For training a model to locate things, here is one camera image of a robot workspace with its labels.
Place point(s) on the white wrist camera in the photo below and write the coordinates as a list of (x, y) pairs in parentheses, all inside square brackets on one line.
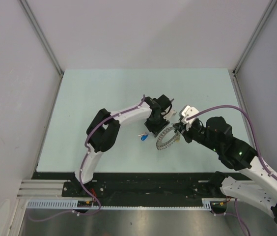
[(170, 114), (188, 115)]

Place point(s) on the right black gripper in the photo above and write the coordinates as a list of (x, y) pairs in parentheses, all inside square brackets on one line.
[(181, 127)]

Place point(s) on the large metal keyring disc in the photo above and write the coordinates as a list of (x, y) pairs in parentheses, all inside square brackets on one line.
[(166, 138)]

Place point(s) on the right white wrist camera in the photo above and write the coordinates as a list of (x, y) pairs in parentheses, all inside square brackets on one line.
[(188, 115)]

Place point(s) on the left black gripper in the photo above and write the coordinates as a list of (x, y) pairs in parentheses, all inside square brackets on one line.
[(156, 129)]

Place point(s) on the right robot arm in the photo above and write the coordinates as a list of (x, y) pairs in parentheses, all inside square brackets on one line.
[(237, 155)]

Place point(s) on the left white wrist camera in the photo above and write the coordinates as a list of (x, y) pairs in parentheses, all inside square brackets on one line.
[(170, 114)]

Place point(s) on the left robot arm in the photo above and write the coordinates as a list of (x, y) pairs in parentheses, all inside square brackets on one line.
[(104, 128)]

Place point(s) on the key with blue tag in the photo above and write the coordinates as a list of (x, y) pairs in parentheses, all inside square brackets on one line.
[(143, 136)]

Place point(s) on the white slotted cable duct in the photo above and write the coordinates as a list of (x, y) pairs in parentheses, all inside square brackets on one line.
[(80, 205)]

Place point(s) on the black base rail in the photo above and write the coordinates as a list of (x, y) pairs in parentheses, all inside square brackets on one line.
[(144, 189)]

